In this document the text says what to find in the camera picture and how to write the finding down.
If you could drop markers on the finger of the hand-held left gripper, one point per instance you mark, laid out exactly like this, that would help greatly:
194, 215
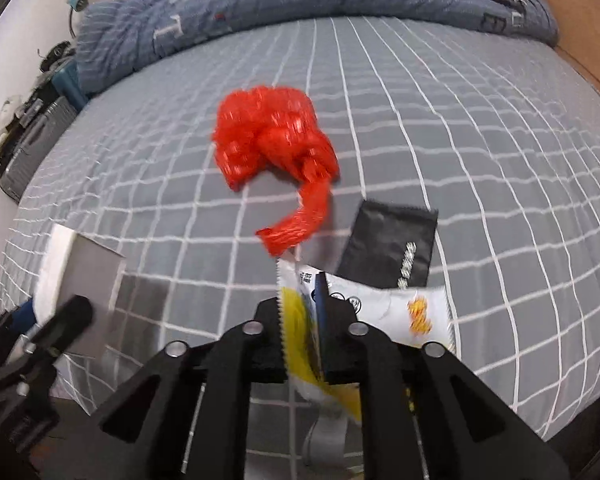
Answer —
22, 317
65, 322

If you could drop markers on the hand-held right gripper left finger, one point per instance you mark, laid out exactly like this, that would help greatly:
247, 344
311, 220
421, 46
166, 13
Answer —
267, 350

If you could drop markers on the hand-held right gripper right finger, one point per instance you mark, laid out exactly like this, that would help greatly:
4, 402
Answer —
321, 305

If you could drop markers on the white cardboard box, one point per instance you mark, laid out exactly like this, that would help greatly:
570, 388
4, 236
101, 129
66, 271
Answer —
90, 275

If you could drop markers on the white wrapper with yellow print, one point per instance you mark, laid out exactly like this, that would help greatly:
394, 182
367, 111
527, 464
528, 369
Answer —
380, 310

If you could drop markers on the black foil packet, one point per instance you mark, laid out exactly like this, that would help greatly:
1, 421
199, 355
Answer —
385, 240

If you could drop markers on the grey suitcase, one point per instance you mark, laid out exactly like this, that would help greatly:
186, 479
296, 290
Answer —
35, 150

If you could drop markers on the red mesh bag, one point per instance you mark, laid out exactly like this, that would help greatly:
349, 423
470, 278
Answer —
265, 130

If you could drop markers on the grey checked bed sheet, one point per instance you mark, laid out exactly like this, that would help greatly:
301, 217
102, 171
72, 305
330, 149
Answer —
455, 135

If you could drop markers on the blue storage box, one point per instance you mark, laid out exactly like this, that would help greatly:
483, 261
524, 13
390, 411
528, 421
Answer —
70, 87

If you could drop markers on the blue striped quilt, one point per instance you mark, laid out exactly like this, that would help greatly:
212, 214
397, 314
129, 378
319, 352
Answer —
305, 0

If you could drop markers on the teal desk lamp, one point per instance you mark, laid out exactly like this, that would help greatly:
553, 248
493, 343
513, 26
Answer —
77, 2

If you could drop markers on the wooden headboard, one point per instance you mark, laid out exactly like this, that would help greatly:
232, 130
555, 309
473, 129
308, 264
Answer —
585, 20

